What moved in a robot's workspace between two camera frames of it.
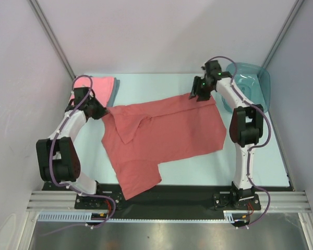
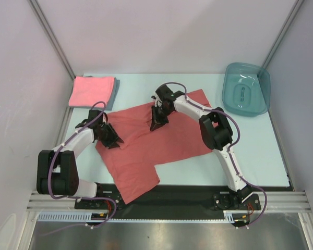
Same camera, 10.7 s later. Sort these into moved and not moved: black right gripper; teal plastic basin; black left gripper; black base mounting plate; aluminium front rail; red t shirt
Moved: black left gripper; black right gripper
Not moved: black base mounting plate; teal plastic basin; aluminium front rail; red t shirt
